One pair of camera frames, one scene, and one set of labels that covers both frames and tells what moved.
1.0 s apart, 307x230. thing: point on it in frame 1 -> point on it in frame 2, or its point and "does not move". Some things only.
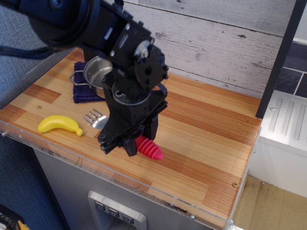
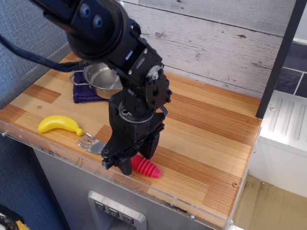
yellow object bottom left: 23,226 does not move
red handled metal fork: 145,147 -> 90,144
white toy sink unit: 280,158 does not move
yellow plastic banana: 58,121 does not move
